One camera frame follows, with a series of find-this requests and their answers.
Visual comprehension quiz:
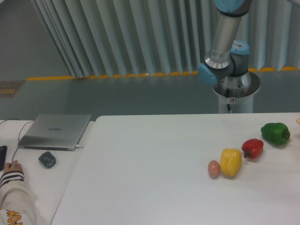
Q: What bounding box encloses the black keyboard edge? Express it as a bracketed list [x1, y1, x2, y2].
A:
[0, 145, 8, 171]

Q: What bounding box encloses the red bell pepper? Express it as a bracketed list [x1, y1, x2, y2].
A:
[241, 139, 263, 159]

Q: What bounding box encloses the green bell pepper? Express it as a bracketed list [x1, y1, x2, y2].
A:
[261, 122, 290, 146]

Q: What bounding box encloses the cream sleeved forearm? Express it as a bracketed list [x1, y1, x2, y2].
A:
[0, 171, 37, 225]

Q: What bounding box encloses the yellow bell pepper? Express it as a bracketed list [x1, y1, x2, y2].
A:
[220, 148, 242, 177]

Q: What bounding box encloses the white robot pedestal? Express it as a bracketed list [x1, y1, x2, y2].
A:
[213, 71, 261, 113]

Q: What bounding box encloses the thin black mouse cable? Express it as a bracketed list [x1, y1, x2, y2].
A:
[0, 118, 35, 165]

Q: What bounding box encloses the white usb dongle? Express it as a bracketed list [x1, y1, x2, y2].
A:
[75, 145, 85, 149]

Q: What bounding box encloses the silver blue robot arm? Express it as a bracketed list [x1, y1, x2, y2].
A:
[198, 0, 300, 86]

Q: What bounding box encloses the black pedestal cable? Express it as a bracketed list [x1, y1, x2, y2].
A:
[225, 88, 233, 114]

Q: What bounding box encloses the silver closed laptop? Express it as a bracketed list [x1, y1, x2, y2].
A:
[18, 114, 91, 151]

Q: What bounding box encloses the brown egg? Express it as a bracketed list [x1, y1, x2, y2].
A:
[208, 160, 220, 177]

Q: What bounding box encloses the person's hand on mouse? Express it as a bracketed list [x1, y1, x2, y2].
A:
[3, 160, 23, 173]

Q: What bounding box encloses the dark grey small case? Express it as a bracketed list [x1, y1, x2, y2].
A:
[38, 151, 57, 169]

